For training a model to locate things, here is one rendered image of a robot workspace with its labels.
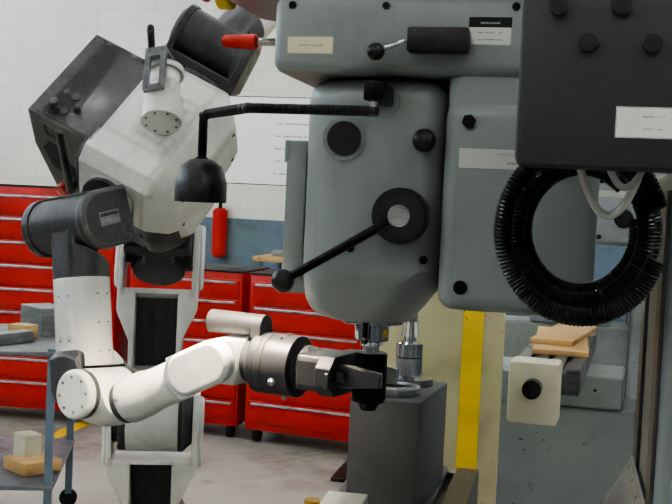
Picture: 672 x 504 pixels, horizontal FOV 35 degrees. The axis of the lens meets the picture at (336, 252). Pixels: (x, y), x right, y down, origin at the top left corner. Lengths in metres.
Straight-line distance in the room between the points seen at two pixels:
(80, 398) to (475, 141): 0.75
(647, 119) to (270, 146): 9.86
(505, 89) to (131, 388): 0.73
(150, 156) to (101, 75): 0.19
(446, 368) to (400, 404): 1.46
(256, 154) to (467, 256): 9.61
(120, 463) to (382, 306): 0.95
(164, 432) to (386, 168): 0.97
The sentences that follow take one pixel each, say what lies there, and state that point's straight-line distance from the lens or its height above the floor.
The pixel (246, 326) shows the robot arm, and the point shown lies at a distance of 1.55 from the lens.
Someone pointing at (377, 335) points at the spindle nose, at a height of 1.29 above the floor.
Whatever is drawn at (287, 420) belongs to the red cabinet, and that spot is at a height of 0.16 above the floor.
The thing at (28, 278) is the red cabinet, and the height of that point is 0.89.
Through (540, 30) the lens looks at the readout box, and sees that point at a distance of 1.09.
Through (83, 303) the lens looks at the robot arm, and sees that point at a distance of 1.74.
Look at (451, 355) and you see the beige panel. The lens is 3.21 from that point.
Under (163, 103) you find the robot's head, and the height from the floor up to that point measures 1.61.
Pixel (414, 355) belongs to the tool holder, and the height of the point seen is 1.20.
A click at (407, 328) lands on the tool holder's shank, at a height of 1.25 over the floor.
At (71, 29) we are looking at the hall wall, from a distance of 11.77.
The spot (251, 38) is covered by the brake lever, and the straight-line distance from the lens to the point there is 1.62.
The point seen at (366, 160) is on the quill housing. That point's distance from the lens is 1.37.
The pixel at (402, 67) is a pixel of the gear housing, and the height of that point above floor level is 1.64.
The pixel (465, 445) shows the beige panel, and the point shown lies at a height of 0.75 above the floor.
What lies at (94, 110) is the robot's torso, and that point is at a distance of 1.87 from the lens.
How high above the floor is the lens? 1.48
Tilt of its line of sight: 3 degrees down
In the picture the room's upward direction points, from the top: 3 degrees clockwise
